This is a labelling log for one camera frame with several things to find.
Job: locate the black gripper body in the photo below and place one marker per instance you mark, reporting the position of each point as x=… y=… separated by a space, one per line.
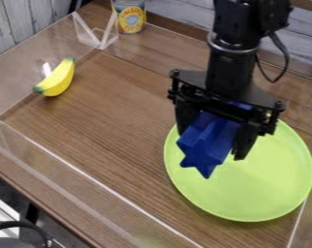
x=242 y=104

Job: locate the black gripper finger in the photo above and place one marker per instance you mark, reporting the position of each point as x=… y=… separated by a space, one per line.
x=186 y=112
x=245 y=140

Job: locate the blue star-shaped block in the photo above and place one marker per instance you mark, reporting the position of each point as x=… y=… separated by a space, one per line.
x=206 y=142

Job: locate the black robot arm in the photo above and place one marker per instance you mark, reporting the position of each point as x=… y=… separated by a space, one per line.
x=242 y=23

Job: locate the green round plate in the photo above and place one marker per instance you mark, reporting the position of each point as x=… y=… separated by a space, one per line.
x=253 y=190

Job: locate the yellow blue labelled can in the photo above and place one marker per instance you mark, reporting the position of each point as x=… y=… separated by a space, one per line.
x=131 y=15

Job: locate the yellow toy banana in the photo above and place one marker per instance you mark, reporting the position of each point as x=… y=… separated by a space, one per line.
x=56 y=83

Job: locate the clear acrylic corner bracket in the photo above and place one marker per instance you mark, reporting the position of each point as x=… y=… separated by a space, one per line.
x=97 y=38

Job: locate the clear acrylic front wall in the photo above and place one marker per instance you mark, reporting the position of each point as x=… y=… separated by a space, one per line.
x=103 y=217

